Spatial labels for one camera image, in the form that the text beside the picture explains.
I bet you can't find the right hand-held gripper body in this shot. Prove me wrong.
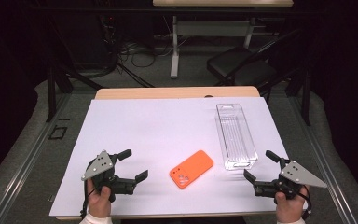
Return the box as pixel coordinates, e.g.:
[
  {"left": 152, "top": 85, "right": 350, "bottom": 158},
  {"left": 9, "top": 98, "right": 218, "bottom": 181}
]
[{"left": 253, "top": 158, "right": 328, "bottom": 201}]

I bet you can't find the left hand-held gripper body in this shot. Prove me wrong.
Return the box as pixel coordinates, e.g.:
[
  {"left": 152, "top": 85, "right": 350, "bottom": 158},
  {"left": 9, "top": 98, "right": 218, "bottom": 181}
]
[{"left": 80, "top": 149, "right": 138, "bottom": 203}]

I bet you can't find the clear plastic box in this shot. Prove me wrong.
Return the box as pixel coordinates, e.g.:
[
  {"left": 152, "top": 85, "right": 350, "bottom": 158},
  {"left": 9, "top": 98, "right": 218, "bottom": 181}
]
[{"left": 215, "top": 103, "right": 259, "bottom": 172}]

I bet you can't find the orange phone case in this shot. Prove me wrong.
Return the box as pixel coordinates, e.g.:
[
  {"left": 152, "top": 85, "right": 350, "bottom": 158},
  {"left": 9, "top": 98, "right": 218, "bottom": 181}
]
[{"left": 169, "top": 149, "right": 214, "bottom": 189}]

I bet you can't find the person's right hand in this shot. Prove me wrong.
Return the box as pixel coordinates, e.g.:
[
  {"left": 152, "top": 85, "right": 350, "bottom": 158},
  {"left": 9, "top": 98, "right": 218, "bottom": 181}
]
[{"left": 274, "top": 186, "right": 310, "bottom": 224}]

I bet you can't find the person's left hand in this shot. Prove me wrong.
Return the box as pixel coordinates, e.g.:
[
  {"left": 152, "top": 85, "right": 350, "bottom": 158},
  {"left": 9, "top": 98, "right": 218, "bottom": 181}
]
[{"left": 86, "top": 178, "right": 113, "bottom": 219}]

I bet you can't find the white table mat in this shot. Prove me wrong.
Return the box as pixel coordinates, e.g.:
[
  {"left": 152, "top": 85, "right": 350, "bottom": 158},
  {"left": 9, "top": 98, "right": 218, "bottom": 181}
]
[{"left": 48, "top": 96, "right": 309, "bottom": 217}]

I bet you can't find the black metal stand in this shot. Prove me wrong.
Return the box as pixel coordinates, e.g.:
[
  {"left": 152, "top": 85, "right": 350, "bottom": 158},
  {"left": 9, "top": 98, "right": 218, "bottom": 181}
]
[
  {"left": 45, "top": 62, "right": 104, "bottom": 123},
  {"left": 287, "top": 66, "right": 312, "bottom": 127}
]

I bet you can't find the black chair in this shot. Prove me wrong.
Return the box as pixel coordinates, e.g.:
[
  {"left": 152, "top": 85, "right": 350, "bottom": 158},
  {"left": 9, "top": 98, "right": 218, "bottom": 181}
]
[{"left": 206, "top": 29, "right": 302, "bottom": 94}]

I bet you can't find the light desk with white legs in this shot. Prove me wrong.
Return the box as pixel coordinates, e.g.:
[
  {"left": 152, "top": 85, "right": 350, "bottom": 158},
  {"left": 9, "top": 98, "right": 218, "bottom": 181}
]
[{"left": 152, "top": 0, "right": 295, "bottom": 79}]

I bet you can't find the dark equipment cabinet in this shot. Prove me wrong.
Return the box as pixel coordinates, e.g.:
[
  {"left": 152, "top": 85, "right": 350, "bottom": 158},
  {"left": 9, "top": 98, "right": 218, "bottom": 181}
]
[{"left": 52, "top": 12, "right": 119, "bottom": 71}]

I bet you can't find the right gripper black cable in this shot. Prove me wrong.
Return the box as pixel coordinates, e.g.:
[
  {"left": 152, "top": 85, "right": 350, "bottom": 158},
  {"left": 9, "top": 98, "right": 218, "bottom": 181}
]
[{"left": 297, "top": 185, "right": 312, "bottom": 220}]

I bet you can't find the metal floor rail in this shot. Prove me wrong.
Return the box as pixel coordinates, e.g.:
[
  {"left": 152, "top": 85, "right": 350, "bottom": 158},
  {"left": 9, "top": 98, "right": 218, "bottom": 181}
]
[
  {"left": 0, "top": 92, "right": 73, "bottom": 224},
  {"left": 288, "top": 96, "right": 358, "bottom": 224}
]

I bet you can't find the black floor socket frame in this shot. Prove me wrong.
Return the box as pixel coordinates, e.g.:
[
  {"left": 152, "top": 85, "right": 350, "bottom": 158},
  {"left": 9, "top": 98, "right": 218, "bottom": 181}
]
[{"left": 48, "top": 124, "right": 69, "bottom": 141}]

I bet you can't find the bundle of floor cables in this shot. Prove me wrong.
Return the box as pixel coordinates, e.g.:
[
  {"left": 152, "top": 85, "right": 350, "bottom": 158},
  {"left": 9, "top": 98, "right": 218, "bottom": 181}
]
[{"left": 117, "top": 38, "right": 176, "bottom": 89}]

